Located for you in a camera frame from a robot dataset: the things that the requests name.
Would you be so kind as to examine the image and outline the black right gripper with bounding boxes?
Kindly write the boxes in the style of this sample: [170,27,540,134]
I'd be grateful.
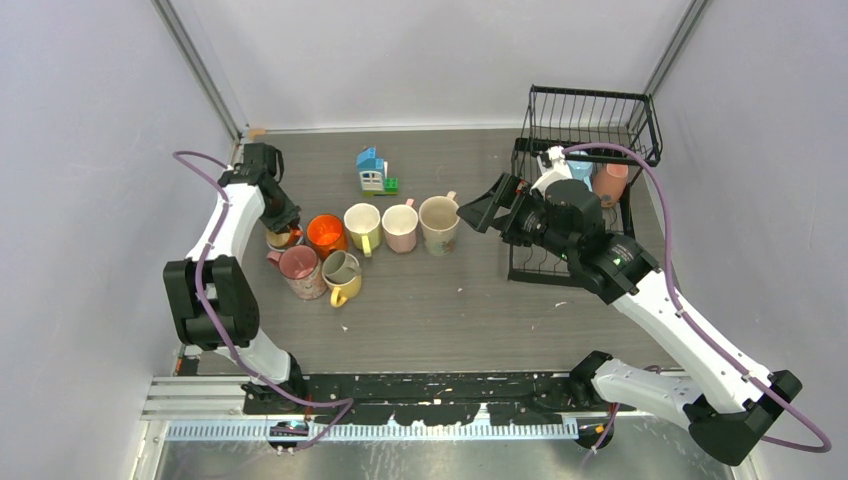
[457,172,576,263]

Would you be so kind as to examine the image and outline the tall cream dragon mug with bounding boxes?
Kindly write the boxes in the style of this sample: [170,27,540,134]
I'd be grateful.
[418,191,460,256]

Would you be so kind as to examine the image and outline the orange mug shelf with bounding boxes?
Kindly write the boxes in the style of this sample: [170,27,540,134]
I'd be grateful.
[266,225,305,252]

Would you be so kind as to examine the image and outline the orange mug black handle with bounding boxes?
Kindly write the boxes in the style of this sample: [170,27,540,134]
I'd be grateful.
[306,214,348,260]

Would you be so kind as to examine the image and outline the pink faceted mug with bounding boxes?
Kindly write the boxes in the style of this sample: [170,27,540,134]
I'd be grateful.
[381,198,419,254]

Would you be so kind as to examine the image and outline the pink patterned mug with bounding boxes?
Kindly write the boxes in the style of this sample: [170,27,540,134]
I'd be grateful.
[266,245,327,300]

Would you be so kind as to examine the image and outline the pale yellow faceted mug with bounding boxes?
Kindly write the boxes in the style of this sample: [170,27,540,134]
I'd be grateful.
[343,203,382,258]

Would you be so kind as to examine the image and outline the salmon pink mug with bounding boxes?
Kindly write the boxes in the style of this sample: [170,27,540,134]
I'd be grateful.
[592,164,629,208]

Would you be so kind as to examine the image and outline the black wire dish rack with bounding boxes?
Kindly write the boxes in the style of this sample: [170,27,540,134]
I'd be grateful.
[494,86,661,299]

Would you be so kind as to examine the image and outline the beige mug shelf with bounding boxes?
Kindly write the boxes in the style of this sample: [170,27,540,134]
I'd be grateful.
[322,250,361,284]

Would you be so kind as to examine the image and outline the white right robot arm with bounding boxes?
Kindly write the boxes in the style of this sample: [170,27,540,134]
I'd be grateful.
[457,173,802,466]

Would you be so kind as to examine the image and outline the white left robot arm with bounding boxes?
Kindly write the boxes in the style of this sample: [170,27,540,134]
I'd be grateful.
[163,143,307,414]

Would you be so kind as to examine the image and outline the light blue mug in rack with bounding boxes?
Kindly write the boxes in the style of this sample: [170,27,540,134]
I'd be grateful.
[566,160,594,191]

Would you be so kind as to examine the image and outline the toy brick house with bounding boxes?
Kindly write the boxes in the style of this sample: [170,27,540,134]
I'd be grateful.
[355,147,399,197]

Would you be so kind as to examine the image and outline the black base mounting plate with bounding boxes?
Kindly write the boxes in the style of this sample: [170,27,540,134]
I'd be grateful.
[241,372,612,426]

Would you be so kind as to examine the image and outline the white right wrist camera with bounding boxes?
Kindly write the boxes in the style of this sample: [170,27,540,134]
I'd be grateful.
[532,146,573,194]

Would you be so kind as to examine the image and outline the aluminium slotted rail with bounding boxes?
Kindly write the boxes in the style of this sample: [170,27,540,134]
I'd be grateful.
[142,376,581,449]

